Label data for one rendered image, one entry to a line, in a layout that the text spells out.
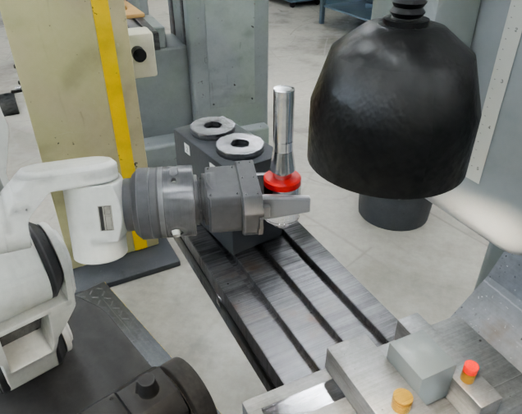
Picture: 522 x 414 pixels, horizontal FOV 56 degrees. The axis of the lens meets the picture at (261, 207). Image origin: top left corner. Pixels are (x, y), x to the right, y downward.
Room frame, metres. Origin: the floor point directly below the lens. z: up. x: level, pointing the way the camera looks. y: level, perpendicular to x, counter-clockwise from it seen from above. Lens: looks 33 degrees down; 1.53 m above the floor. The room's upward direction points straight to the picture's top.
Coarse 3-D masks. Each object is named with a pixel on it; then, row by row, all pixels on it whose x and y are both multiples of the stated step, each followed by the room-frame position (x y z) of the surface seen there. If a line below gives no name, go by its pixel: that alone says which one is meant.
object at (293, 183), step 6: (264, 174) 0.54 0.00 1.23; (270, 174) 0.53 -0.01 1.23; (294, 174) 0.53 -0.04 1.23; (264, 180) 0.52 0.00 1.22; (270, 180) 0.52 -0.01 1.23; (276, 180) 0.52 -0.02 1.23; (282, 180) 0.52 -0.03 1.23; (288, 180) 0.52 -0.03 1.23; (294, 180) 0.52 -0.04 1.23; (300, 180) 0.52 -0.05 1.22; (270, 186) 0.51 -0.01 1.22; (276, 186) 0.51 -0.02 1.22; (282, 186) 0.51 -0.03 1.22; (288, 186) 0.51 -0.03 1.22; (294, 186) 0.51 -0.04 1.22
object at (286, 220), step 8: (264, 192) 0.52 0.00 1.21; (272, 192) 0.51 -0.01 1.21; (280, 192) 0.51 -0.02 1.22; (288, 192) 0.51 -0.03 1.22; (296, 192) 0.51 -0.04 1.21; (288, 216) 0.51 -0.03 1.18; (296, 216) 0.52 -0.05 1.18; (272, 224) 0.51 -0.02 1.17; (280, 224) 0.51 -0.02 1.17; (288, 224) 0.51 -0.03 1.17
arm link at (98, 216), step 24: (144, 168) 0.52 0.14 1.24; (72, 192) 0.48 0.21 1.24; (96, 192) 0.48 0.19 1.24; (120, 192) 0.49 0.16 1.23; (144, 192) 0.48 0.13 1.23; (72, 216) 0.47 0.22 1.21; (96, 216) 0.47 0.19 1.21; (120, 216) 0.47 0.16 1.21; (144, 216) 0.46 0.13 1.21; (72, 240) 0.47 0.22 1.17; (96, 240) 0.46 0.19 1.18; (120, 240) 0.48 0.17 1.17
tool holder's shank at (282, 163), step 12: (276, 96) 0.52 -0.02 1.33; (288, 96) 0.52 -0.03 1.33; (276, 108) 0.52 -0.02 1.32; (288, 108) 0.52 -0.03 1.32; (276, 120) 0.52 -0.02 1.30; (288, 120) 0.52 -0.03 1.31; (276, 132) 0.52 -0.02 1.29; (288, 132) 0.52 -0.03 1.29; (276, 144) 0.52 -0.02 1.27; (288, 144) 0.52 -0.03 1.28; (276, 156) 0.52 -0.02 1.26; (288, 156) 0.52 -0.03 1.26; (276, 168) 0.52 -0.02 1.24; (288, 168) 0.52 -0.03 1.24
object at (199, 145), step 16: (176, 128) 0.92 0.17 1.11; (192, 128) 0.89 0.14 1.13; (208, 128) 0.92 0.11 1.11; (224, 128) 0.89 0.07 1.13; (240, 128) 0.92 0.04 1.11; (176, 144) 0.91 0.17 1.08; (192, 144) 0.86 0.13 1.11; (208, 144) 0.85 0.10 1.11; (224, 144) 0.82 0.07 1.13; (240, 144) 0.84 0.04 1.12; (256, 144) 0.82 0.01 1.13; (192, 160) 0.86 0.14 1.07; (208, 160) 0.80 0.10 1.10; (224, 160) 0.78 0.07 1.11; (240, 160) 0.78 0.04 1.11; (256, 160) 0.78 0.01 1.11; (224, 240) 0.77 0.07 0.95; (240, 240) 0.75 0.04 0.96; (256, 240) 0.77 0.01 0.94
